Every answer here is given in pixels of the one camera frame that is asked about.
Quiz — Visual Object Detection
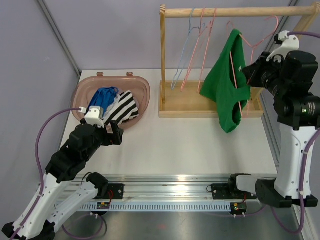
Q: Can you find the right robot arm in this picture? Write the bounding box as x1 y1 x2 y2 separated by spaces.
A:
226 50 320 208

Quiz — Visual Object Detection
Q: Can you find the blue tank top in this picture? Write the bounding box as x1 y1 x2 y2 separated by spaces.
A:
88 86 119 112

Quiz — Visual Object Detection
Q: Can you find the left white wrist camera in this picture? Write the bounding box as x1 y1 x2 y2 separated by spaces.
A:
78 106 105 128

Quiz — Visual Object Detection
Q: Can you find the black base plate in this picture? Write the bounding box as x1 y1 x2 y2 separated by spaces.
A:
94 183 125 200
211 183 257 200

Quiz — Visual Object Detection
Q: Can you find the aluminium mounting rail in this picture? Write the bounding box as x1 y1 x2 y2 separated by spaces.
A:
103 174 236 202

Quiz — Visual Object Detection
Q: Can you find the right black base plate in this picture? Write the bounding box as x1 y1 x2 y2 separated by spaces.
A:
211 183 257 200

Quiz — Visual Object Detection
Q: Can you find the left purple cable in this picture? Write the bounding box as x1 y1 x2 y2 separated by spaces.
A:
7 107 108 240

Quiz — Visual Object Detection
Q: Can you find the blue wire hanger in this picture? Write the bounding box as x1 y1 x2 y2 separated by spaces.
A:
170 7 205 90

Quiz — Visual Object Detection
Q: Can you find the green tank top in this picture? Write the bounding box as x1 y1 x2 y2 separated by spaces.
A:
200 29 251 134

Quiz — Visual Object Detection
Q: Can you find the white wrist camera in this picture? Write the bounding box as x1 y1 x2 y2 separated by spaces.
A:
78 106 105 128
266 30 300 62

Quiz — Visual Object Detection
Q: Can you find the wooden clothes rack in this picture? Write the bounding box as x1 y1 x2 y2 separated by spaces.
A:
158 1 320 118

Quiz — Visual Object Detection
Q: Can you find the white slotted cable duct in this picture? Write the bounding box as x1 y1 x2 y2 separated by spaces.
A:
79 202 231 212

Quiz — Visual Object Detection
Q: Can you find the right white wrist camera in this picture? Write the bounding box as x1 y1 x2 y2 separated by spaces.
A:
266 30 300 62

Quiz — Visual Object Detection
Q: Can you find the pink plastic basin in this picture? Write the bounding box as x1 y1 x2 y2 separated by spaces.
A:
72 72 151 130

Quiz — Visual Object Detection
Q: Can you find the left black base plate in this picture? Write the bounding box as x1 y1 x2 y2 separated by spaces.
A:
94 183 125 200

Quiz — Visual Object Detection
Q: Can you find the black white striped tank top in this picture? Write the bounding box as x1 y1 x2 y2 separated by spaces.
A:
103 90 139 125

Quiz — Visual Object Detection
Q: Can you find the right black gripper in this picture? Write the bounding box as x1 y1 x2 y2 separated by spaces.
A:
243 52 290 98

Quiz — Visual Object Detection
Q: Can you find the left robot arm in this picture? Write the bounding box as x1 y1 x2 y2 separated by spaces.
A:
2 121 124 240

